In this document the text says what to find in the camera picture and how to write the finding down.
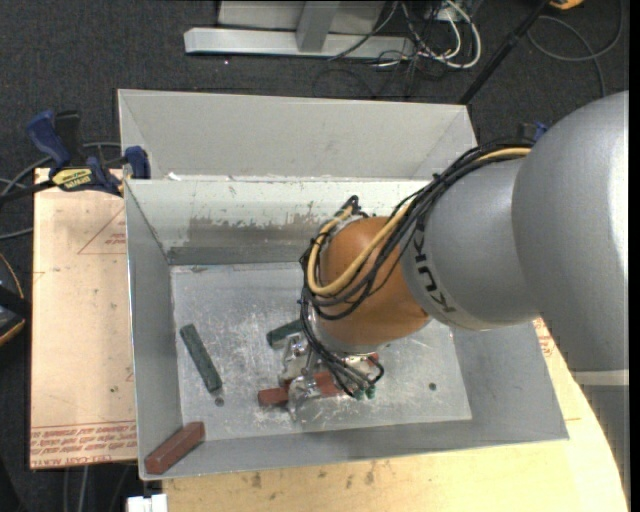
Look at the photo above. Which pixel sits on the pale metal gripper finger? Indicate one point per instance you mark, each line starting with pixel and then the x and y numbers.
pixel 286 384
pixel 306 402

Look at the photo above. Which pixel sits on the red-brown flat block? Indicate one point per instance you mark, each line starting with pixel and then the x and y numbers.
pixel 175 447
pixel 272 397

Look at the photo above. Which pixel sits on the dark green flat block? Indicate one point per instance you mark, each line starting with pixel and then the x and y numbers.
pixel 282 334
pixel 201 357

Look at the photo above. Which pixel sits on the grey metal bin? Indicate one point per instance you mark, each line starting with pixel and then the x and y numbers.
pixel 240 320

